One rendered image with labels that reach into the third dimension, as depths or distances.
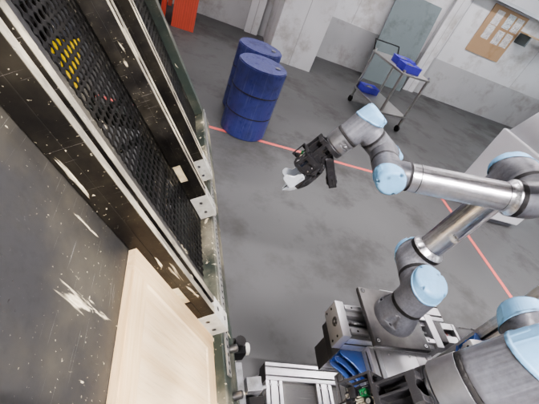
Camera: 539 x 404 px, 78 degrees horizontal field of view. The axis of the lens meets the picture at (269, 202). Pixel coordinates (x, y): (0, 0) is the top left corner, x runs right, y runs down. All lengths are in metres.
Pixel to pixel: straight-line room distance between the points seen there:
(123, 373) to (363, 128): 0.77
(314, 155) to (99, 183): 0.58
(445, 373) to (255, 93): 3.38
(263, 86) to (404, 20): 5.76
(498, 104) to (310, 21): 6.31
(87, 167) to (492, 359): 0.64
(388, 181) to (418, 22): 8.31
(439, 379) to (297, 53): 6.91
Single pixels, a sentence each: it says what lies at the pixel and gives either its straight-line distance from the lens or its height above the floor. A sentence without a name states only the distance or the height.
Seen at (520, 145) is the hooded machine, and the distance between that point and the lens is 5.12.
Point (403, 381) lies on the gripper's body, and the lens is 0.53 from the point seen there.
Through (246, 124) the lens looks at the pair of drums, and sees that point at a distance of 3.82.
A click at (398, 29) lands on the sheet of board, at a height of 1.18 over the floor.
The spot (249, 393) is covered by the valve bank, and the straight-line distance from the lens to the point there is 1.30.
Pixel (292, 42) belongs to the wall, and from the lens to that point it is 7.12.
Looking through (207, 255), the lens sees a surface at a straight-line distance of 1.34.
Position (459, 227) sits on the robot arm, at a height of 1.42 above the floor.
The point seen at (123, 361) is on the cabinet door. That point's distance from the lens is 0.66.
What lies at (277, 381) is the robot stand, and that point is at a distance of 1.93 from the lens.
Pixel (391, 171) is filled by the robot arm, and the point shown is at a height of 1.57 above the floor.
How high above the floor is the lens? 1.91
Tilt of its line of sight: 37 degrees down
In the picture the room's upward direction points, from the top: 25 degrees clockwise
